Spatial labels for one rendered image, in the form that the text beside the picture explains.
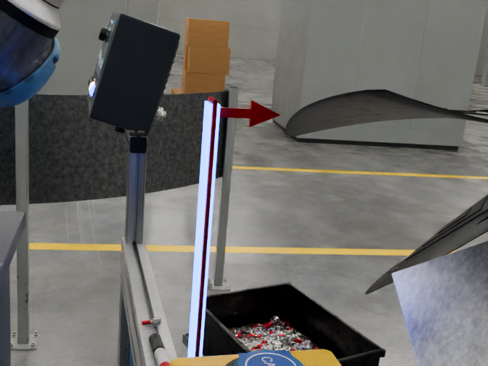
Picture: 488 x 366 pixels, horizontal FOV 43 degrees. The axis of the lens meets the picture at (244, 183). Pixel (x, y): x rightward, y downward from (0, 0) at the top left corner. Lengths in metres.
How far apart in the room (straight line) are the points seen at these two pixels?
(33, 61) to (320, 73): 6.15
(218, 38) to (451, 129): 3.35
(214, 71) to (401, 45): 2.82
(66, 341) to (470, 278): 2.06
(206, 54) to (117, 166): 6.37
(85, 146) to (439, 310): 1.86
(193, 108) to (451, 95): 5.16
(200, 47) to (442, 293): 8.14
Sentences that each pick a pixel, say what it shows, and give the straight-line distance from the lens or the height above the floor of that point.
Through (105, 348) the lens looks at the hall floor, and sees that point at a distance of 2.52.
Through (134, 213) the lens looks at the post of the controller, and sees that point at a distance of 1.11.
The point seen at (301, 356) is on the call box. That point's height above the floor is 1.07.
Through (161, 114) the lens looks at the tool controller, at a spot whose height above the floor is 1.08.
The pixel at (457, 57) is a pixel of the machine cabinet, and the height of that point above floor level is 1.06.
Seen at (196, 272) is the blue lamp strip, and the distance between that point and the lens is 0.58.
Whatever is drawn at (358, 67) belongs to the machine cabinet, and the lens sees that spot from 6.99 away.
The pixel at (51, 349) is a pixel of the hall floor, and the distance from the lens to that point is 2.53.
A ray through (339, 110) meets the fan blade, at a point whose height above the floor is 1.19.
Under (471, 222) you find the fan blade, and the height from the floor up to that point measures 1.04.
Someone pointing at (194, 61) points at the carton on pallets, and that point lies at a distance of 8.72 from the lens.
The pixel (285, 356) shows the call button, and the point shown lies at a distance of 0.36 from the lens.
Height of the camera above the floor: 1.26
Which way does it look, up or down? 15 degrees down
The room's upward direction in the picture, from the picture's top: 5 degrees clockwise
